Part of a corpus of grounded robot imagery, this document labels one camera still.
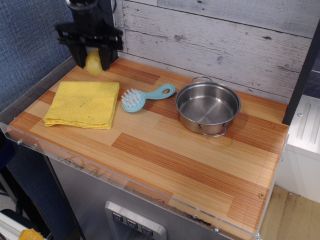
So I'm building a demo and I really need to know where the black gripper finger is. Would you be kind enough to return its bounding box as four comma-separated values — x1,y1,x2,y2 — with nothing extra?
68,44,87,69
98,45,118,71

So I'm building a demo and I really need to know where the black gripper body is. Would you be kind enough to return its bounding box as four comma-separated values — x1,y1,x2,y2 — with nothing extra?
54,3,123,50

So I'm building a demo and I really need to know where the yellow toy potato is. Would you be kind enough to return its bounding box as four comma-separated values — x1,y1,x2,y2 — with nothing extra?
85,48,103,76

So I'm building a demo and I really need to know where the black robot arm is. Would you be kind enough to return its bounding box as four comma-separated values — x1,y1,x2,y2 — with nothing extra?
54,0,123,71

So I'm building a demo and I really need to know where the folded yellow cloth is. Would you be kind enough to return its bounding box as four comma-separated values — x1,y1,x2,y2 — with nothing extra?
43,81,120,130

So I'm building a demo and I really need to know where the light blue dish brush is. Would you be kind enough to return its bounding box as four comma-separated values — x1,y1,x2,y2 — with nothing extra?
121,83,176,113

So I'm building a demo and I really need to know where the small stainless steel pot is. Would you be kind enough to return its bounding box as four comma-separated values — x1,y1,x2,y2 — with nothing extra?
175,76,242,137

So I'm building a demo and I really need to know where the silver toy dishwasher front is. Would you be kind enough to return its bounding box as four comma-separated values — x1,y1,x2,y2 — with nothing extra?
49,158,224,240

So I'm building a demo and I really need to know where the silver button control panel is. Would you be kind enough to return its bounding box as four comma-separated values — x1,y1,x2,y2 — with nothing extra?
104,200,167,240

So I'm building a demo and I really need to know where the white side cabinet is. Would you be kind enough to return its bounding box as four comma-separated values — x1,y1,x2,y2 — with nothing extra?
275,95,320,203

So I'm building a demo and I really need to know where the black left frame post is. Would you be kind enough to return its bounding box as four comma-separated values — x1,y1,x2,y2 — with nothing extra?
96,0,119,68

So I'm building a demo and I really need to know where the black frame post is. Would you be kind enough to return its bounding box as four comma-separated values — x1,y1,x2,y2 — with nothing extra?
281,0,320,125
96,0,119,68

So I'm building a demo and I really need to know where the black right frame post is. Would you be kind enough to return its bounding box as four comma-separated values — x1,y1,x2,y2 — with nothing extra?
281,0,320,125

